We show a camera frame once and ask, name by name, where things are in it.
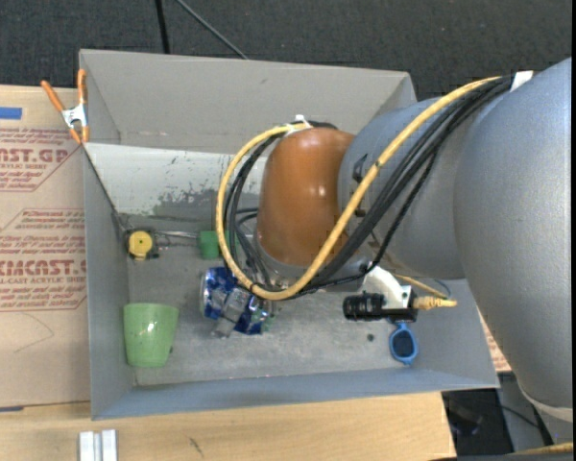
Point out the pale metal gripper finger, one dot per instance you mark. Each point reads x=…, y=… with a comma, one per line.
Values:
x=224, y=325
x=236, y=300

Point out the crushed blue drink can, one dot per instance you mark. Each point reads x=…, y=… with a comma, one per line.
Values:
x=213, y=292

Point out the small green block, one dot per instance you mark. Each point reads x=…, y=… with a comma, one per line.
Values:
x=208, y=245

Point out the grey metal bin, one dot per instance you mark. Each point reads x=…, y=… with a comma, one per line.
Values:
x=288, y=348

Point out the green cup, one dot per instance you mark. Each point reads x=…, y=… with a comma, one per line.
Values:
x=149, y=336

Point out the yellow and black round thing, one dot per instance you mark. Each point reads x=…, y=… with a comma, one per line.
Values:
x=140, y=243

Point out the blue sunglasses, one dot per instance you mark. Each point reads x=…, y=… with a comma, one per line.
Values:
x=403, y=346

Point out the brown cardboard board, red print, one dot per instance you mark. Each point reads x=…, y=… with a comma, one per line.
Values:
x=38, y=334

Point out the black cylinder on white bracket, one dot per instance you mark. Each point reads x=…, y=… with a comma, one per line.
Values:
x=370, y=305

